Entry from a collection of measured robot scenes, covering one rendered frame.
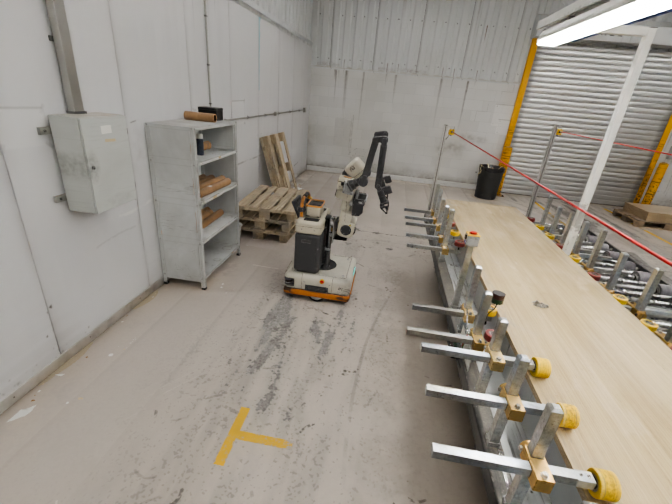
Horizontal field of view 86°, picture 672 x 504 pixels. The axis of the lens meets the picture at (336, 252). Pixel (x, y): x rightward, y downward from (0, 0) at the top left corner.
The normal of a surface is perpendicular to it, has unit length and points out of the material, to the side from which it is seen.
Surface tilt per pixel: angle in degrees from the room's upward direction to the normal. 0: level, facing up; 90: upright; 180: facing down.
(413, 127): 90
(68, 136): 90
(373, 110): 90
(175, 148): 90
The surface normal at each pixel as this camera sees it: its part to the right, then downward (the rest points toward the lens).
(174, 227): -0.15, 0.39
